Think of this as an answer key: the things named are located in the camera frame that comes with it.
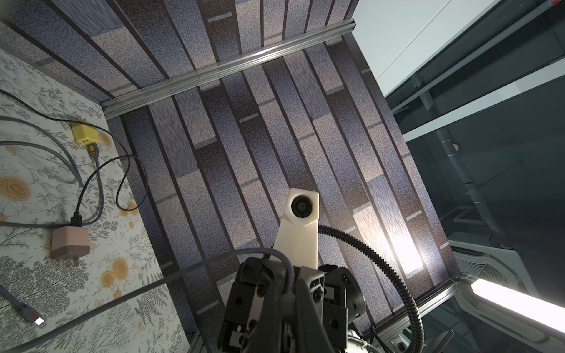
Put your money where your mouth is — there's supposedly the pink charger plug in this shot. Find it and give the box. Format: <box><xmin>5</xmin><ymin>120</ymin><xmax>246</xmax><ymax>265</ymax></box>
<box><xmin>51</xmin><ymin>226</ymin><xmax>91</xmax><ymax>260</ymax></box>

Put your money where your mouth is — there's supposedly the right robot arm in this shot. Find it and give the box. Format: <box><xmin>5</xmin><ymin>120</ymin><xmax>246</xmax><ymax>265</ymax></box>
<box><xmin>218</xmin><ymin>219</ymin><xmax>425</xmax><ymax>352</ymax></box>

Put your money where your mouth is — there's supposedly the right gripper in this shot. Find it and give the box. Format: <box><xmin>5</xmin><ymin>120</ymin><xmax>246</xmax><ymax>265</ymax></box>
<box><xmin>217</xmin><ymin>257</ymin><xmax>366</xmax><ymax>352</ymax></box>

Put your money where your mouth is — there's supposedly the yellow charger plug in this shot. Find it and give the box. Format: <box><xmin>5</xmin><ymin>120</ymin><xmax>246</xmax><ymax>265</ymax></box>
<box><xmin>70</xmin><ymin>123</ymin><xmax>99</xmax><ymax>146</ymax></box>

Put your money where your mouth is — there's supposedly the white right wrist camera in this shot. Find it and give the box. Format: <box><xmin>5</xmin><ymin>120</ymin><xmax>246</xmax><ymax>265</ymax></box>
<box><xmin>273</xmin><ymin>188</ymin><xmax>320</xmax><ymax>269</ymax></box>

